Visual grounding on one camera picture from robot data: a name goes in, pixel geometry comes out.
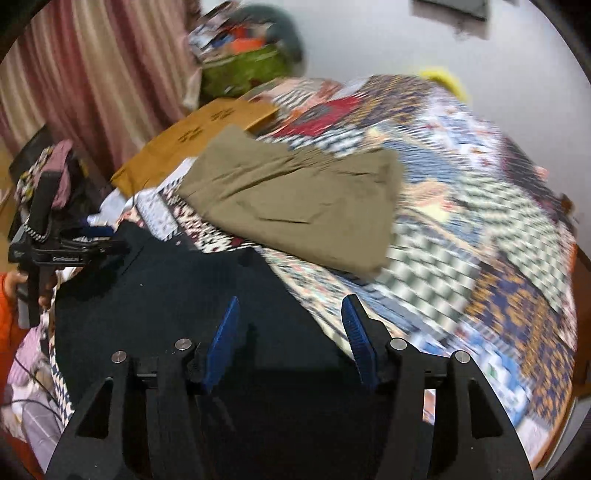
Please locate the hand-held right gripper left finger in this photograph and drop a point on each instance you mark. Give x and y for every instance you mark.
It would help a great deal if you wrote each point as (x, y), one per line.
(224, 344)

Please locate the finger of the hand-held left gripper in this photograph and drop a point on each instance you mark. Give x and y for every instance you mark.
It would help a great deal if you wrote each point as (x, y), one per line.
(108, 251)

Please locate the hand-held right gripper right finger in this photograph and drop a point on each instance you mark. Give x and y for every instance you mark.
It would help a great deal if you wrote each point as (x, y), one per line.
(358, 346)

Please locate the black pants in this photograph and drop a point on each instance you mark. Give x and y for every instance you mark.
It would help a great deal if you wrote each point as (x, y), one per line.
(184, 300)

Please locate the khaki pants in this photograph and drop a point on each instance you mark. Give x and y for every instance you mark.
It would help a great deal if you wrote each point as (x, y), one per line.
(295, 207)

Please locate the person's left forearm orange sleeve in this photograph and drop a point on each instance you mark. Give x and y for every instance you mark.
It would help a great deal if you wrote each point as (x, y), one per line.
(9, 318)

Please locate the person's left hand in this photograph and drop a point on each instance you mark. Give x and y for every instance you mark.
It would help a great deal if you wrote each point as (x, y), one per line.
(47, 293)

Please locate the white floral sheet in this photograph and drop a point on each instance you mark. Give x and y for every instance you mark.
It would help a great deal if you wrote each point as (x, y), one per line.
(184, 221)

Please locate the pink cloth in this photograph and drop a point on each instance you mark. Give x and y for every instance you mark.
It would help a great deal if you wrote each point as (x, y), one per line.
(60, 175)

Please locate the wooden lap desk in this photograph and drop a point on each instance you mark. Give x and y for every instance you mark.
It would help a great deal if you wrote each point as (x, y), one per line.
(184, 138)

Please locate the patchwork printed bedspread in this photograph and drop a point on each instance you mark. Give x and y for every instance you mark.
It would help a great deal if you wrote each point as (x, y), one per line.
(461, 207)

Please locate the striped pink curtain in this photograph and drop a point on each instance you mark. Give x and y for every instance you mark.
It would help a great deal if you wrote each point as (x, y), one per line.
(92, 78)

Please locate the pile of papers and boxes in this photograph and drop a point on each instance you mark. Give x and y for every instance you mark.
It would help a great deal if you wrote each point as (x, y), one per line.
(221, 32)

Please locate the yellow curved cushion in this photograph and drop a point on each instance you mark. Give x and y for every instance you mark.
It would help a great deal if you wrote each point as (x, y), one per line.
(443, 81)

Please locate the grey-green long pillow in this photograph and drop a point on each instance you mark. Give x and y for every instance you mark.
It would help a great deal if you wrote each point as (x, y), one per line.
(288, 37)

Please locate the small wall monitor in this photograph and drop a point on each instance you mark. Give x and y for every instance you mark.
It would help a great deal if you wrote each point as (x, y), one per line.
(452, 8)

